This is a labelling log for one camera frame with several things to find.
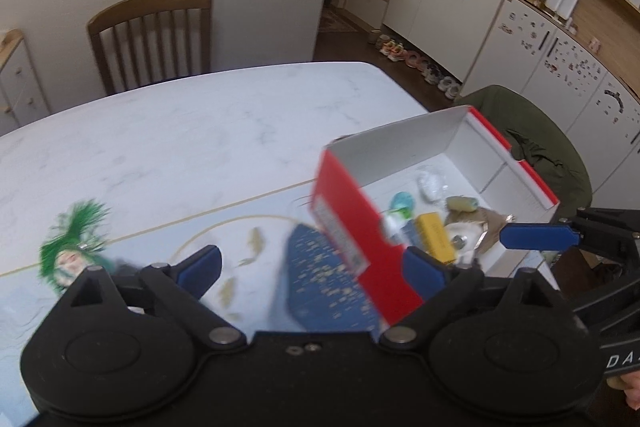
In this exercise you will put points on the right hand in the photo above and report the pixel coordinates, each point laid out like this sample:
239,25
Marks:
629,384

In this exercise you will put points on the brown wooden chair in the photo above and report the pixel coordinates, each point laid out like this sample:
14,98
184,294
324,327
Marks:
137,43

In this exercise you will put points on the row of shoes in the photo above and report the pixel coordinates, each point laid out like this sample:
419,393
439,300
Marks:
432,73

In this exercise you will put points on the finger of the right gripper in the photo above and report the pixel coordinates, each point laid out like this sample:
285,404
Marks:
538,237

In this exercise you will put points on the red and white cardboard box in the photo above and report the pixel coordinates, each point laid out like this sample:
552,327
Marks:
371,186

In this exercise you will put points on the white side drawer cabinet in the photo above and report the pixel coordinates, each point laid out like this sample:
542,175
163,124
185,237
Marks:
22,101

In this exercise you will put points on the pale green cylinder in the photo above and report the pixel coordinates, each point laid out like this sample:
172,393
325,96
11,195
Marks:
462,203

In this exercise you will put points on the white cabinet unit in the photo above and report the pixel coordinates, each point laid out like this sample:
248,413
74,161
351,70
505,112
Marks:
576,60

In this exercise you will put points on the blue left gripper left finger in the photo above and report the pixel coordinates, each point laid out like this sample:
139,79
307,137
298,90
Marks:
200,271

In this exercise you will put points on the yellow small box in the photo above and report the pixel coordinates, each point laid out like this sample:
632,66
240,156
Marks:
435,238

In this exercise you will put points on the gold foil packet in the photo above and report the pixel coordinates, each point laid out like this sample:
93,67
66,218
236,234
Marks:
474,233

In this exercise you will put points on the teal round object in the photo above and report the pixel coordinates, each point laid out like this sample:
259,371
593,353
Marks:
403,201

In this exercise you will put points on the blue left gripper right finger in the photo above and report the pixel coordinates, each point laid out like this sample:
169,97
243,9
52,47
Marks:
424,274

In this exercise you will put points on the green haired doll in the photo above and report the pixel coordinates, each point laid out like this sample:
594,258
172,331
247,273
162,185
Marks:
74,243

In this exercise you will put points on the bag of white beads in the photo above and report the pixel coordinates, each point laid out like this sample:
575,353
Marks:
432,184

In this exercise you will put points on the olive green jacket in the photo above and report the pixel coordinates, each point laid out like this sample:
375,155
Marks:
536,139

